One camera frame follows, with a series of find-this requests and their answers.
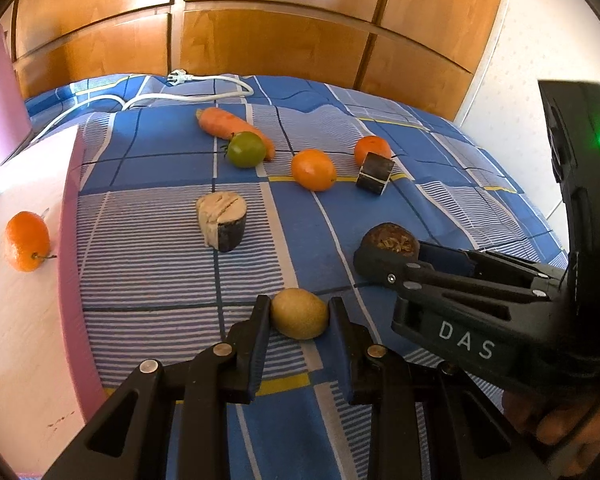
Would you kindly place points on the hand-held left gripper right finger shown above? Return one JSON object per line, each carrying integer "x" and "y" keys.
{"x": 338, "y": 322}

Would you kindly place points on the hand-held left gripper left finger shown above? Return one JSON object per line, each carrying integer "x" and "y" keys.
{"x": 262, "y": 322}

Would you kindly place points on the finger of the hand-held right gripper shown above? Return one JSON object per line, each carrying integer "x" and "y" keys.
{"x": 460, "y": 261}
{"x": 445, "y": 287}

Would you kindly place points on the round tan fruit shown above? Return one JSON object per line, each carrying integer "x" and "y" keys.
{"x": 300, "y": 312}

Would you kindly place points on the dark round fruit half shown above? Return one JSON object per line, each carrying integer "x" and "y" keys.
{"x": 391, "y": 239}

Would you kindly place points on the white-fleshed dark-skinned fruit half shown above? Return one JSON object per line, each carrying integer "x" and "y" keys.
{"x": 220, "y": 220}

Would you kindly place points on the small dark-skinned fruit piece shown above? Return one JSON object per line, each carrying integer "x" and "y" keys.
{"x": 375, "y": 172}

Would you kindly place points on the orange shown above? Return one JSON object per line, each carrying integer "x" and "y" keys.
{"x": 371, "y": 146}
{"x": 313, "y": 169}

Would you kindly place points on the pink tray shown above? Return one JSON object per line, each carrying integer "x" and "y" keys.
{"x": 25, "y": 340}

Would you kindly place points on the tangerine with stem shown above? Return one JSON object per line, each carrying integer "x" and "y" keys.
{"x": 26, "y": 241}

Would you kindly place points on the person's right hand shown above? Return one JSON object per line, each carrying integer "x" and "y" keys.
{"x": 550, "y": 422}

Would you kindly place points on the blue plaid bedsheet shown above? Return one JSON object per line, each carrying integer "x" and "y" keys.
{"x": 145, "y": 265}

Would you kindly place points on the carrot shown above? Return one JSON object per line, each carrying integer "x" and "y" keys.
{"x": 225, "y": 122}

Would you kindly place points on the wooden headboard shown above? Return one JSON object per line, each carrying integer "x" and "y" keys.
{"x": 260, "y": 25}

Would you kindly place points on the pink electric kettle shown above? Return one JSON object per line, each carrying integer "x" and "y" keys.
{"x": 0, "y": 105}

